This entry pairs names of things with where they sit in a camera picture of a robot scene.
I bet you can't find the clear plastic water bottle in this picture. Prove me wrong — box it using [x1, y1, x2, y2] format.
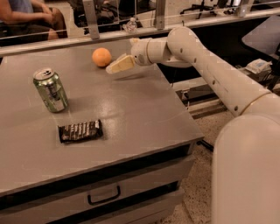
[122, 17, 137, 33]

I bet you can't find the grey drawer cabinet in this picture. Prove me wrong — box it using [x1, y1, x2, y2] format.
[0, 46, 202, 224]

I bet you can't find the black drawer handle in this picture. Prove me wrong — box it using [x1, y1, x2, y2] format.
[87, 185, 121, 206]

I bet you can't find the black snack bar wrapper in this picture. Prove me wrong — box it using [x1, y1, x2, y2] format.
[58, 120, 103, 144]

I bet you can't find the seated person in background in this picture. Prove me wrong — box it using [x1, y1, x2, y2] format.
[0, 0, 67, 44]

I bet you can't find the orange fruit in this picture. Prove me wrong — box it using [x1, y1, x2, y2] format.
[92, 47, 112, 67]

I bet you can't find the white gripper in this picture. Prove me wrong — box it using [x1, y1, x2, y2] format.
[106, 38, 151, 74]

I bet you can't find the white tissue packet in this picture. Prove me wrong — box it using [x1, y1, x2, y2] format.
[245, 59, 271, 74]

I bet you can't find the black metal stand base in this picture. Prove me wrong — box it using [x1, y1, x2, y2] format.
[197, 140, 214, 152]

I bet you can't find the metal railing frame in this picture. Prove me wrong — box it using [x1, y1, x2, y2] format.
[0, 0, 280, 58]

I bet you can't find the green soda can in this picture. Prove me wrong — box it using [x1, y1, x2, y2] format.
[33, 67, 68, 113]

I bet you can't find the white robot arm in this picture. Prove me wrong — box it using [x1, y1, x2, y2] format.
[106, 26, 280, 224]

